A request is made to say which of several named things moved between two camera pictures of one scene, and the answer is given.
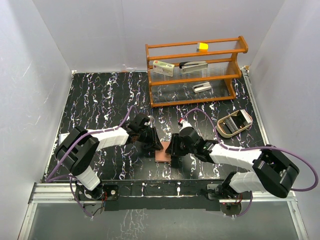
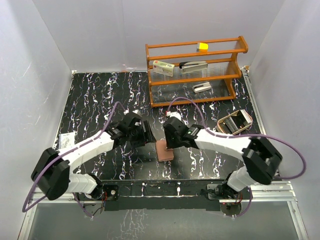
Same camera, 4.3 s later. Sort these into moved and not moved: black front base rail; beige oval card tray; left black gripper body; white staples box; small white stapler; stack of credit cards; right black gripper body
Moved: right black gripper body
Not moved: beige oval card tray; left black gripper body; white staples box; stack of credit cards; black front base rail; small white stapler
